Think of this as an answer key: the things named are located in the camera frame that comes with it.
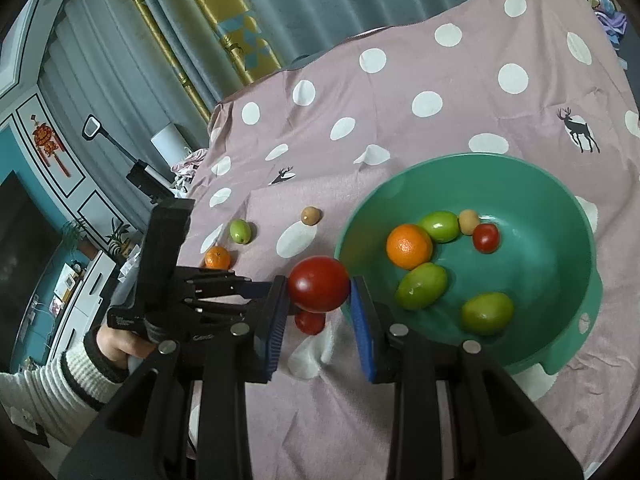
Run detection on grey-blue curtain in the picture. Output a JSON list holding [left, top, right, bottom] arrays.
[[45, 0, 506, 126]]

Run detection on green plastic bowl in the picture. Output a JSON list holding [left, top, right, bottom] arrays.
[[335, 154, 603, 376]]

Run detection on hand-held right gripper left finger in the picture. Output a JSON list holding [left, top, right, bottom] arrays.
[[59, 275, 288, 480]]

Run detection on black television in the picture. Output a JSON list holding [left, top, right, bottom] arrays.
[[0, 170, 66, 301]]

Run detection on small potted plant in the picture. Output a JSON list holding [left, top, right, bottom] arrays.
[[107, 220, 131, 256], [62, 220, 88, 253]]

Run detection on pink polka dot bedsheet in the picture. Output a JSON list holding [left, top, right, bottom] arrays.
[[185, 0, 640, 480]]

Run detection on yellow patterned curtain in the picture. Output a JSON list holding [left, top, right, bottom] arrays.
[[112, 0, 282, 122]]

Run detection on lilac cloth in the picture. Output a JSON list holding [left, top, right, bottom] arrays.
[[582, 0, 628, 53]]

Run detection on black stick vacuum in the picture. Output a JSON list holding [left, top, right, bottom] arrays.
[[81, 114, 176, 203]]

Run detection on white cylinder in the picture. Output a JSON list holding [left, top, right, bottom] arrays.
[[150, 124, 187, 166]]

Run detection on red knot wall ornament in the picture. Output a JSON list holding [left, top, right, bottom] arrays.
[[31, 115, 73, 177]]

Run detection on person's left hand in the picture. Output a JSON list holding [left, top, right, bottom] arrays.
[[97, 329, 151, 361]]

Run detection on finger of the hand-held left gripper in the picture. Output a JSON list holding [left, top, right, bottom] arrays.
[[190, 269, 275, 297], [186, 299, 266, 323]]

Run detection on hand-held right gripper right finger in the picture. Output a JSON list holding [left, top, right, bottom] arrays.
[[350, 275, 583, 480]]

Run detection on green jujube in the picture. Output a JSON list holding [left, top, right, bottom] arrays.
[[460, 291, 515, 336], [396, 262, 448, 311], [416, 210, 461, 244], [229, 219, 252, 246]]

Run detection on red tomato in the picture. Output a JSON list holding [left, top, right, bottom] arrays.
[[472, 223, 501, 254], [286, 256, 351, 313], [294, 310, 327, 336]]

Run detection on large orange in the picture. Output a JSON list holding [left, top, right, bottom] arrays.
[[386, 223, 434, 270]]

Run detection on white cabinet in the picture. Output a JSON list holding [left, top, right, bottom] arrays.
[[10, 250, 121, 376]]

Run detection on small orange mandarin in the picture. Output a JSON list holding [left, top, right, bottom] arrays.
[[204, 246, 232, 271]]

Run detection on pink crumpled cloth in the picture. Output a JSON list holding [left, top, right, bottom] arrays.
[[172, 149, 208, 191]]

